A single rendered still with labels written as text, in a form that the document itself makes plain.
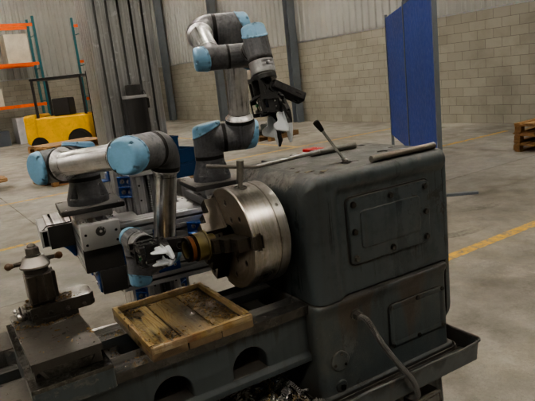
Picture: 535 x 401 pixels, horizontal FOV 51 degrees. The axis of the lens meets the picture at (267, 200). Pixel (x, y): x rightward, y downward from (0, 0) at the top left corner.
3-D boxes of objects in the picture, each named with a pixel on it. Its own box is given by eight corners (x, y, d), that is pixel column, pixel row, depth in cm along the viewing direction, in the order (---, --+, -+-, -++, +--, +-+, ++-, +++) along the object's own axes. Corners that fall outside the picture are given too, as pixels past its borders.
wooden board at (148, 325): (201, 292, 189) (199, 281, 188) (254, 326, 159) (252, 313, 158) (113, 319, 175) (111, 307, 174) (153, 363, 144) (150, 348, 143)
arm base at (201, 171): (189, 180, 234) (185, 156, 232) (223, 173, 240) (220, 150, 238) (201, 184, 221) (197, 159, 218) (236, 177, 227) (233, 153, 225)
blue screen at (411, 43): (371, 149, 1039) (362, 17, 988) (415, 145, 1031) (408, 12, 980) (406, 200, 639) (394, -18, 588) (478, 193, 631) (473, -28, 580)
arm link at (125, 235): (142, 247, 191) (138, 222, 189) (153, 253, 182) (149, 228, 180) (119, 252, 187) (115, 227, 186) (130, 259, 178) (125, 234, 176)
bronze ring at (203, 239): (205, 225, 172) (177, 231, 167) (218, 230, 164) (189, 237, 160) (208, 254, 174) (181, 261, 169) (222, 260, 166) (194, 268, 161)
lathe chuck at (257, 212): (232, 257, 194) (228, 170, 183) (282, 297, 169) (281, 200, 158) (208, 264, 190) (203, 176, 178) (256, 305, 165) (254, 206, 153)
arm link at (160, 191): (163, 123, 189) (162, 256, 205) (140, 128, 180) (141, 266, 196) (190, 129, 184) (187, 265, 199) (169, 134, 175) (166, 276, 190)
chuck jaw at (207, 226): (232, 230, 176) (218, 197, 180) (236, 223, 172) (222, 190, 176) (199, 239, 171) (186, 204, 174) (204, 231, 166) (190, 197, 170)
